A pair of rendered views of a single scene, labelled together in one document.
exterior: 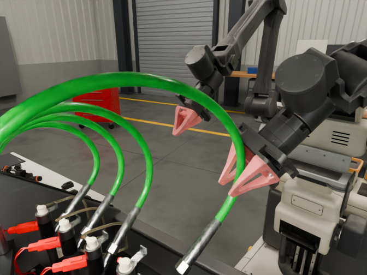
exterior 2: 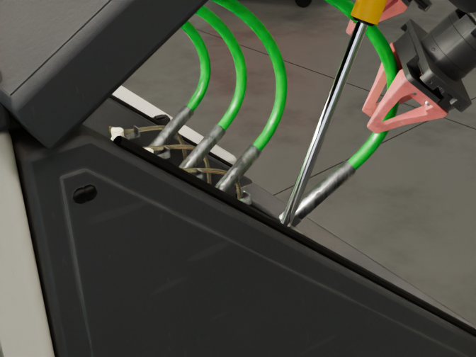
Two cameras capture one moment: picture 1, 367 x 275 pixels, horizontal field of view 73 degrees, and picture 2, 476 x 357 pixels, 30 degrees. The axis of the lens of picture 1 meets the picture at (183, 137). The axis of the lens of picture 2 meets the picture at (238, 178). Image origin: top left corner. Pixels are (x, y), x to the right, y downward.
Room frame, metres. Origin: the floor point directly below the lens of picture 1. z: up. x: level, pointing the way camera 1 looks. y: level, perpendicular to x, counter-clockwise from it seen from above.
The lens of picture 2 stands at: (-0.50, -0.28, 1.65)
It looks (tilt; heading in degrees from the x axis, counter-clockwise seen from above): 29 degrees down; 24
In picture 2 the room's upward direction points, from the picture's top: 4 degrees counter-clockwise
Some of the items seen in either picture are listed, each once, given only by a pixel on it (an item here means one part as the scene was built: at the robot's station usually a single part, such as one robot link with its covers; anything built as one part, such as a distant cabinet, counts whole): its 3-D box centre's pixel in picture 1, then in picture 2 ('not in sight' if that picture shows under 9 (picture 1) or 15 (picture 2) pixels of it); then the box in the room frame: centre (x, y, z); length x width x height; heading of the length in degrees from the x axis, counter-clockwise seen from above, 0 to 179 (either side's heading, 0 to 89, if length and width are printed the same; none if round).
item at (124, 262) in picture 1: (124, 267); not in sight; (0.29, 0.09, 1.14); 0.02 x 0.02 x 0.03
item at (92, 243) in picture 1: (92, 245); not in sight; (0.33, 0.16, 1.14); 0.02 x 0.02 x 0.03
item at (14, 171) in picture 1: (18, 173); not in sight; (0.82, 0.62, 1.01); 0.23 x 0.11 x 0.06; 56
